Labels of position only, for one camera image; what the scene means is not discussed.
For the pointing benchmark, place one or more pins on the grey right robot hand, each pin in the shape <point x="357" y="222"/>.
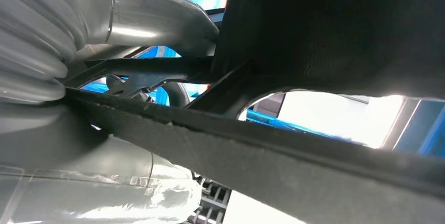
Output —
<point x="87" y="187"/>

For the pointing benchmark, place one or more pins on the blue metal shelf rack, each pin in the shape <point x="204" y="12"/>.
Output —
<point x="431" y="135"/>

